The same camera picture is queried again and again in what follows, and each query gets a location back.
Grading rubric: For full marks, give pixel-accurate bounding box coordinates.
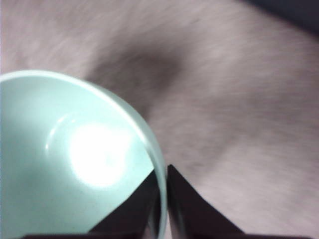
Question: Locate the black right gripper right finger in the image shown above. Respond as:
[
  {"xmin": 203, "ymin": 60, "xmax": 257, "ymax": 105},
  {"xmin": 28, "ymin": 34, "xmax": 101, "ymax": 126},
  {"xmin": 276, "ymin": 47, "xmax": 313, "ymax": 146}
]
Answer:
[{"xmin": 167, "ymin": 164, "xmax": 248, "ymax": 239}]

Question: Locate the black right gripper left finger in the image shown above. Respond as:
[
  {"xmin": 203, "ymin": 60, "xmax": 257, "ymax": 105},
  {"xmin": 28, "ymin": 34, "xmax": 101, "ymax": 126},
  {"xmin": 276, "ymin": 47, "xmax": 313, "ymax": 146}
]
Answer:
[{"xmin": 22, "ymin": 171, "xmax": 161, "ymax": 239}]

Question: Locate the teal ribbed bowl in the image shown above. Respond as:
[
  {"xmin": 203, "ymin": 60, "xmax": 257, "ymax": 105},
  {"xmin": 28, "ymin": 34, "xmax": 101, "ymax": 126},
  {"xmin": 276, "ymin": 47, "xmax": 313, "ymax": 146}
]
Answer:
[{"xmin": 0, "ymin": 69, "xmax": 167, "ymax": 239}]

